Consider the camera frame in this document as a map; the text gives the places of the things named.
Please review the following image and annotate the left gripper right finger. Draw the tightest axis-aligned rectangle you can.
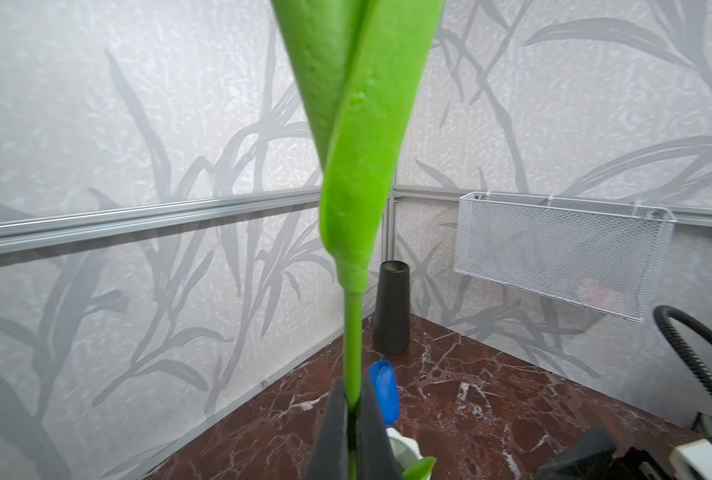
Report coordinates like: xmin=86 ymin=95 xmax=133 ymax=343
xmin=355 ymin=377 xmax=403 ymax=480

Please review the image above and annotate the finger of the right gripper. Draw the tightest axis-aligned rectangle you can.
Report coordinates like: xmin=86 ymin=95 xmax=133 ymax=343
xmin=535 ymin=426 xmax=617 ymax=479

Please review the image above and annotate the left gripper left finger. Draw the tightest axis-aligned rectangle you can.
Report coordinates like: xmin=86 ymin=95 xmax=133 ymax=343
xmin=304 ymin=377 xmax=349 ymax=480

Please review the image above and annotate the white ribbed vase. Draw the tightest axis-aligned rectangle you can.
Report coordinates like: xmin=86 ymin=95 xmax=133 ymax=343
xmin=386 ymin=427 xmax=437 ymax=480

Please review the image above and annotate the black cone vase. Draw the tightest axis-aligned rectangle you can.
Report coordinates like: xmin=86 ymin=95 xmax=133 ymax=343
xmin=373 ymin=260 xmax=411 ymax=355

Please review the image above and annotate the pink object in basket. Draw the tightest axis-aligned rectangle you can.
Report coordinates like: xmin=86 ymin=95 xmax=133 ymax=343
xmin=575 ymin=279 xmax=628 ymax=315

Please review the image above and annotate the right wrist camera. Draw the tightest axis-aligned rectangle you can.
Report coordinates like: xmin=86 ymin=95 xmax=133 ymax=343
xmin=668 ymin=438 xmax=712 ymax=480

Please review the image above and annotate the right black cable hose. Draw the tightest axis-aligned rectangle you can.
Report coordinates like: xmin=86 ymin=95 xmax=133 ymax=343
xmin=652 ymin=305 xmax=712 ymax=430

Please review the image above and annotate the white wire mesh basket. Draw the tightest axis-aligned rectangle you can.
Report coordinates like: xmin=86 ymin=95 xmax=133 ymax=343
xmin=455 ymin=192 xmax=677 ymax=322

